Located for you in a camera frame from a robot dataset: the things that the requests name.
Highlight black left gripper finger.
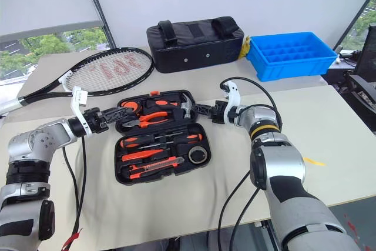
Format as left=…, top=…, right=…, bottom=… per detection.
left=102, top=106, right=133, bottom=118
left=103, top=115, right=130, bottom=125

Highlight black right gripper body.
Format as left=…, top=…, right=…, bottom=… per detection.
left=210, top=100, right=229, bottom=125

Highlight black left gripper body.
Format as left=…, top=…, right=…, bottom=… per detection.
left=83, top=106, right=111, bottom=133

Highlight orange test pen screwdriver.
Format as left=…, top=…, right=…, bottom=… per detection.
left=122, top=148, right=170, bottom=162

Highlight grey tape roll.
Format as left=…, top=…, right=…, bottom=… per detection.
left=187, top=145, right=210, bottom=165

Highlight black tool case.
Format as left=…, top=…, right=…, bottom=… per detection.
left=113, top=89, right=212, bottom=186

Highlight black orange utility knife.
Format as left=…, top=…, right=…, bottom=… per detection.
left=128, top=156, right=185, bottom=180

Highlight orange black tape measure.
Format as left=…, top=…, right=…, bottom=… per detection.
left=120, top=100, right=142, bottom=116

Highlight black fabric bag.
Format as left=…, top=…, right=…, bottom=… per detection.
left=146, top=16, right=246, bottom=74

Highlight black white tennis racket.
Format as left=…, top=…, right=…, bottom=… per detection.
left=0, top=46, right=155, bottom=115

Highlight yellow crumpled item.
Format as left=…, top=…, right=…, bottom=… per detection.
left=238, top=35, right=252, bottom=59

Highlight blue plastic compartment bin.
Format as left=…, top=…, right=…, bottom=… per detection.
left=246, top=31, right=339, bottom=82

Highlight beige table mat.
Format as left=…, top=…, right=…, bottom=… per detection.
left=0, top=85, right=376, bottom=249

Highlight yellow tape strip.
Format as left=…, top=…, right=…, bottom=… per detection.
left=302, top=156, right=326, bottom=167

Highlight black monitor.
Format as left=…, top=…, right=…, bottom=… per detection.
left=354, top=24, right=376, bottom=86

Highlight claw hammer black orange handle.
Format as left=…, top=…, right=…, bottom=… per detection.
left=143, top=92, right=197, bottom=120

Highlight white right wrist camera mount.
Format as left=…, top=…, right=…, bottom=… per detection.
left=219, top=79, right=241, bottom=124

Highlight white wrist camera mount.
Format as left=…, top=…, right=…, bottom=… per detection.
left=69, top=85, right=98, bottom=139
left=219, top=79, right=241, bottom=124

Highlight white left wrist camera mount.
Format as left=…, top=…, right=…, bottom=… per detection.
left=69, top=85, right=98, bottom=139

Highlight orange handled pliers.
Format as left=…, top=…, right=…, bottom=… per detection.
left=122, top=111, right=170, bottom=130

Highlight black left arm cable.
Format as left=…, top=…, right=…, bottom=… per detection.
left=60, top=136, right=88, bottom=251

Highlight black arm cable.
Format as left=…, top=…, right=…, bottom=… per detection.
left=60, top=136, right=88, bottom=251
left=217, top=76, right=284, bottom=251

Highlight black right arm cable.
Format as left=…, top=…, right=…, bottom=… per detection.
left=217, top=76, right=284, bottom=251

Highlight dark window frame post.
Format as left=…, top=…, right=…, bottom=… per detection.
left=80, top=0, right=117, bottom=49
left=333, top=0, right=376, bottom=51

